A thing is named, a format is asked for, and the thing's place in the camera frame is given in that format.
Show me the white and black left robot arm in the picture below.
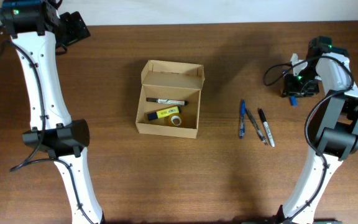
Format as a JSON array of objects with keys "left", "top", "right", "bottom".
[{"left": 0, "top": 0, "right": 105, "bottom": 223}]

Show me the brown cardboard box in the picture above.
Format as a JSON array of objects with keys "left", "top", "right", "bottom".
[{"left": 135, "top": 60, "right": 204, "bottom": 139}]

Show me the yellow highlighter with dark cap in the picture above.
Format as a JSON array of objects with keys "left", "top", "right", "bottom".
[{"left": 147, "top": 106, "right": 181, "bottom": 121}]

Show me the blue whiteboard marker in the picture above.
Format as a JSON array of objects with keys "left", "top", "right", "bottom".
[{"left": 282, "top": 73, "right": 298, "bottom": 107}]

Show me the black ballpoint pen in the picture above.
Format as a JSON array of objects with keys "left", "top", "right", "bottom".
[{"left": 245, "top": 108, "right": 268, "bottom": 146}]

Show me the black whiteboard marker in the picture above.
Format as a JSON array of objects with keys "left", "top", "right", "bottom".
[{"left": 146, "top": 98, "right": 188, "bottom": 106}]

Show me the yellow tape roll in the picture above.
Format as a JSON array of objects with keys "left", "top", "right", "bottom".
[{"left": 164, "top": 113, "right": 185, "bottom": 128}]

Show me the blue ballpoint pen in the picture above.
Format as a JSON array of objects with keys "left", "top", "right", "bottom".
[{"left": 239, "top": 100, "right": 246, "bottom": 139}]

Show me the black permanent marker grey barrel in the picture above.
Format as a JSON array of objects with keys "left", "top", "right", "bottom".
[{"left": 257, "top": 108, "right": 275, "bottom": 147}]

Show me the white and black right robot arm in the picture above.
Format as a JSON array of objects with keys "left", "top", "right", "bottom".
[{"left": 269, "top": 36, "right": 358, "bottom": 223}]

